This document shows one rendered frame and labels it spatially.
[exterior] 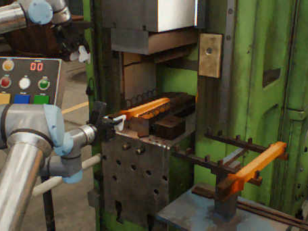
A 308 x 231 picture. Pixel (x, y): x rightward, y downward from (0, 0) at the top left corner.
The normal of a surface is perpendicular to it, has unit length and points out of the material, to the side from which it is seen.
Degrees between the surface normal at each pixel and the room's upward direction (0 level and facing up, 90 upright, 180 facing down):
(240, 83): 90
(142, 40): 90
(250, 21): 90
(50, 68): 60
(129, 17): 90
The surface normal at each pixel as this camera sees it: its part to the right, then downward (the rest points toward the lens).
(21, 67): -0.15, -0.18
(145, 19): -0.57, 0.28
